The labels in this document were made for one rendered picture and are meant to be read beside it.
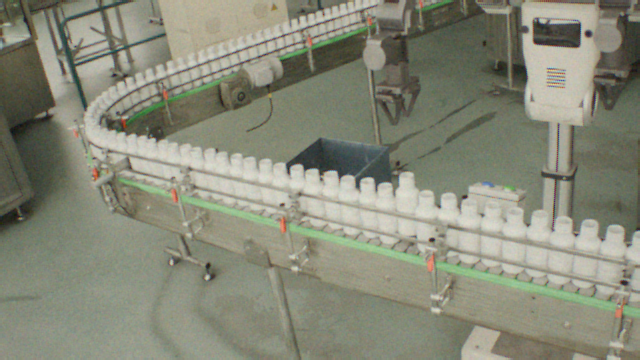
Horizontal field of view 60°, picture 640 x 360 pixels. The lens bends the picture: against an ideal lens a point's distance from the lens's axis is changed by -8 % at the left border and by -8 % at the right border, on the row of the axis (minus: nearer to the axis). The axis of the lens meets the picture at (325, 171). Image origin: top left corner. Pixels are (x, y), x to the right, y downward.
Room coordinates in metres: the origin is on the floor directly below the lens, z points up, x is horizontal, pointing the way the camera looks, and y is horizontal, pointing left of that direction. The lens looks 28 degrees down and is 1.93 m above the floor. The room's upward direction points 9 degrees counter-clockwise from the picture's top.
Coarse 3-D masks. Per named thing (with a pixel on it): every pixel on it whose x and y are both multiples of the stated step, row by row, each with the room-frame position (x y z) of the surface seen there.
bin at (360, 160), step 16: (320, 144) 2.17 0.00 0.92; (336, 144) 2.13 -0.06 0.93; (352, 144) 2.08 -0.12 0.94; (368, 144) 2.04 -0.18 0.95; (304, 160) 2.08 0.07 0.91; (320, 160) 2.15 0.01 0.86; (336, 160) 2.14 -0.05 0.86; (352, 160) 2.09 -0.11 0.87; (368, 160) 2.04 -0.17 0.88; (384, 160) 1.96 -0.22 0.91; (368, 176) 1.86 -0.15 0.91; (384, 176) 1.95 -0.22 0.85
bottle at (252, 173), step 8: (248, 160) 1.64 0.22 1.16; (248, 168) 1.60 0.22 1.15; (256, 168) 1.61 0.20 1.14; (248, 176) 1.60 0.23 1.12; (256, 176) 1.59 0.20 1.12; (248, 192) 1.60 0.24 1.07; (256, 192) 1.59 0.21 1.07; (256, 200) 1.59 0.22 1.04; (256, 208) 1.59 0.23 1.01; (264, 208) 1.60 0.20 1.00
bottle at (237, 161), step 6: (234, 156) 1.67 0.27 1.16; (240, 156) 1.66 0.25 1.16; (234, 162) 1.64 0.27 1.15; (240, 162) 1.65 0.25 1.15; (234, 168) 1.65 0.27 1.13; (240, 168) 1.64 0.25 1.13; (234, 174) 1.63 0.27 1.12; (240, 174) 1.63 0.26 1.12; (234, 186) 1.64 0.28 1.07; (240, 186) 1.63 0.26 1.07; (240, 192) 1.63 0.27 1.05; (246, 192) 1.63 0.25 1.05; (240, 204) 1.64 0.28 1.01; (246, 204) 1.63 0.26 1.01
